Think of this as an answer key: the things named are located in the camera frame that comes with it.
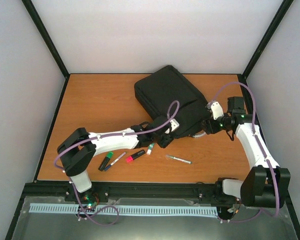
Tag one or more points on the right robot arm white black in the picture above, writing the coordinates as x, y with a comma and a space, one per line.
266, 185

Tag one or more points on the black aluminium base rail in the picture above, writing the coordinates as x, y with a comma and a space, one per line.
103, 192

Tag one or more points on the black student backpack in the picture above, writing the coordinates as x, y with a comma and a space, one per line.
157, 91

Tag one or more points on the white glue stick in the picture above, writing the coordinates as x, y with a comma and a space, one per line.
150, 148

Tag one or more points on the silver white pen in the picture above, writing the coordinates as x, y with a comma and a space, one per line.
178, 159

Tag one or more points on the right black frame post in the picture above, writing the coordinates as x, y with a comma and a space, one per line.
270, 31

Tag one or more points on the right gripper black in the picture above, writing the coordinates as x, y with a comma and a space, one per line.
210, 127

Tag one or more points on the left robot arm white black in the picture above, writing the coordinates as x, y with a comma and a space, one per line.
77, 151

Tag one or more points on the pink black highlighter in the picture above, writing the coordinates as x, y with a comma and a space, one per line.
134, 156

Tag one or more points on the light blue cable duct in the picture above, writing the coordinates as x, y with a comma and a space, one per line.
126, 210

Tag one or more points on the left black frame post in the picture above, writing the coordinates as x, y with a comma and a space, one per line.
36, 19

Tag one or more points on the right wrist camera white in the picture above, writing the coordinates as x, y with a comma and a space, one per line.
216, 109

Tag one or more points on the blue white marker pen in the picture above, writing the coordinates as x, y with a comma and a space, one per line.
116, 160

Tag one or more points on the green black highlighter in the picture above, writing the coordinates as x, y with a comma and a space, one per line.
105, 161

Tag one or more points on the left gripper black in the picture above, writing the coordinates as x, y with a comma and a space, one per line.
165, 144

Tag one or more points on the black frame post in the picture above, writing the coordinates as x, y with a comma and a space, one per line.
36, 19
270, 31

